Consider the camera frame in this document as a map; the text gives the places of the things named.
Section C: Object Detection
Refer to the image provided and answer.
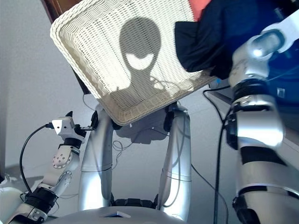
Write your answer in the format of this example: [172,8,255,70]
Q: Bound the black cloth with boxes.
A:
[174,0,236,80]

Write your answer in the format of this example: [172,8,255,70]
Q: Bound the orange-red cloth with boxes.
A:
[188,0,211,22]

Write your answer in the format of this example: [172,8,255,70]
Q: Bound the pale woven basket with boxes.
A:
[50,0,218,126]

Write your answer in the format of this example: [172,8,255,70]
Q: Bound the grey washing machine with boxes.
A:
[205,0,299,131]

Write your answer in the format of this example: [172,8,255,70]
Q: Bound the silver robot torso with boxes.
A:
[46,198,187,224]

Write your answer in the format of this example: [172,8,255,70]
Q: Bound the dark brown wooden stand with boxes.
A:
[41,0,92,95]

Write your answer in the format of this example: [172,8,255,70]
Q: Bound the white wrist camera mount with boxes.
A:
[261,10,299,53]
[51,116,86,143]

